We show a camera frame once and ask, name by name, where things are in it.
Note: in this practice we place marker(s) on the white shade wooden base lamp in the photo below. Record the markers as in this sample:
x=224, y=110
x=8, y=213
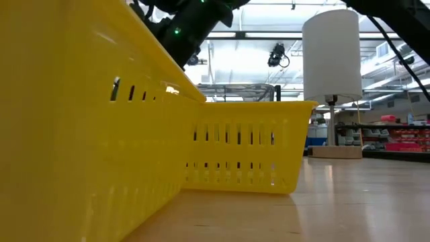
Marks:
x=331, y=53

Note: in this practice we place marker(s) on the blue and white containers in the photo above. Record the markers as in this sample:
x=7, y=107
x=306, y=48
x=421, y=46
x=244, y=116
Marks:
x=315, y=134

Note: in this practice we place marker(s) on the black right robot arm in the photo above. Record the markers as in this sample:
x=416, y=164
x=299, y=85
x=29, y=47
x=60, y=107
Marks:
x=403, y=20

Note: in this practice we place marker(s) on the black ceiling spotlight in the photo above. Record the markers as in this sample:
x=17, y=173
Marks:
x=194, y=60
x=406, y=61

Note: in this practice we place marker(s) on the black ceiling camera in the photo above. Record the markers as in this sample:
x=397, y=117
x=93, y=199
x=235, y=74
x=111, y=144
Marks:
x=277, y=55

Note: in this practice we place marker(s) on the yellow slotted plastic basket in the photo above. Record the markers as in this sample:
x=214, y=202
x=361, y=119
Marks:
x=100, y=151

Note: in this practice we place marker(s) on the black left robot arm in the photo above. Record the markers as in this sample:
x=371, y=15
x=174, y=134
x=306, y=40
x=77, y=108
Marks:
x=191, y=30

